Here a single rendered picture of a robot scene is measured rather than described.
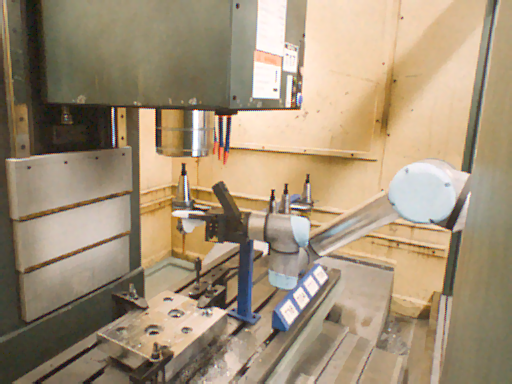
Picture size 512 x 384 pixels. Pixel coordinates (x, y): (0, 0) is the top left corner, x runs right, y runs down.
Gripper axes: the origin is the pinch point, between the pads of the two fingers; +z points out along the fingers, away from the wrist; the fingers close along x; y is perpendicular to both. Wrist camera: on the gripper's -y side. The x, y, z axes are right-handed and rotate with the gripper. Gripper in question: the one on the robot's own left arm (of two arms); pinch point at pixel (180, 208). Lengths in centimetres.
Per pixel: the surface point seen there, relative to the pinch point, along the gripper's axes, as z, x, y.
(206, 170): 29, 112, 8
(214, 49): -13.7, -16.8, -40.6
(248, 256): -17.3, 14.8, 17.0
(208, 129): -8.4, -2.7, -22.9
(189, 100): -7.6, -15.1, -30.0
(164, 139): 1.6, -7.9, -20.1
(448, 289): -91, 80, 45
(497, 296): -46, -82, -22
